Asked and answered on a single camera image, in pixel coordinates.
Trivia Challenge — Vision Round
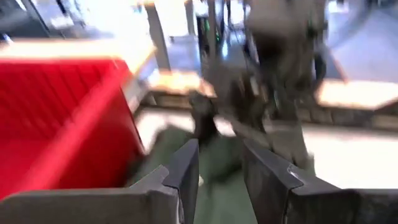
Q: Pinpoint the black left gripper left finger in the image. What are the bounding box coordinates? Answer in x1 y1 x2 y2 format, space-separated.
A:
0 138 200 224

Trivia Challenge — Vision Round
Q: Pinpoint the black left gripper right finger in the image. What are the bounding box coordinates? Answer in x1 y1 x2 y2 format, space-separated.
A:
242 139 398 224

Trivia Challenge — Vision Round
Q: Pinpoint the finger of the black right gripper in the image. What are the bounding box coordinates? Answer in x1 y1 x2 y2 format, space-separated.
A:
188 91 219 144

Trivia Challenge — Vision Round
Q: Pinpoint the dark green garment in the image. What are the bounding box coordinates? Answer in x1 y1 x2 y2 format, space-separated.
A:
130 124 315 224

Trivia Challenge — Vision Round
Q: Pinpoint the red plastic bin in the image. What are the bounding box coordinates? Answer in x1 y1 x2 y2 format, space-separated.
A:
0 58 146 200

